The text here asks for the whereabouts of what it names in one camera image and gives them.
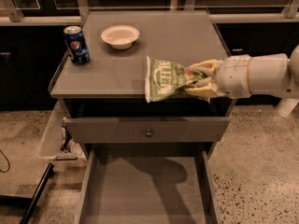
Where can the blue pepsi can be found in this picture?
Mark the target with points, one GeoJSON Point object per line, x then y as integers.
{"type": "Point", "coordinates": [76, 45]}

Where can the snack wrappers in bin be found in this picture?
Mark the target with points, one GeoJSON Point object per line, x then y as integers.
{"type": "Point", "coordinates": [68, 144]}

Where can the grey open middle drawer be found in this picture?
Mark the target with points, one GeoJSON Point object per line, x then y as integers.
{"type": "Point", "coordinates": [154, 184]}

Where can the metal railing frame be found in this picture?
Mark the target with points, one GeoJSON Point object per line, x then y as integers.
{"type": "Point", "coordinates": [50, 12]}

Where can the grey top drawer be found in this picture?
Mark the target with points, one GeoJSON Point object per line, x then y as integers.
{"type": "Point", "coordinates": [132, 130]}

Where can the round metal drawer knob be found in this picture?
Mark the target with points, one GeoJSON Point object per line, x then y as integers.
{"type": "Point", "coordinates": [149, 133]}

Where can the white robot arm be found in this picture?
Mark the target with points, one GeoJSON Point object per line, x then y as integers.
{"type": "Point", "coordinates": [275, 75]}

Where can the black metal floor bar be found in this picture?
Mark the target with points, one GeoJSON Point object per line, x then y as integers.
{"type": "Point", "coordinates": [37, 194]}

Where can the green jalapeno chip bag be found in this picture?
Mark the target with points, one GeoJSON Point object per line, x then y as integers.
{"type": "Point", "coordinates": [165, 78]}

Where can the clear plastic bin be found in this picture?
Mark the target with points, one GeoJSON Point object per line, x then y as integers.
{"type": "Point", "coordinates": [50, 144]}

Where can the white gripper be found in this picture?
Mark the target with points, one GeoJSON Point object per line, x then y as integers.
{"type": "Point", "coordinates": [233, 76]}

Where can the grey drawer cabinet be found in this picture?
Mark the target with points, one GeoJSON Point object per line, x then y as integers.
{"type": "Point", "coordinates": [112, 83]}

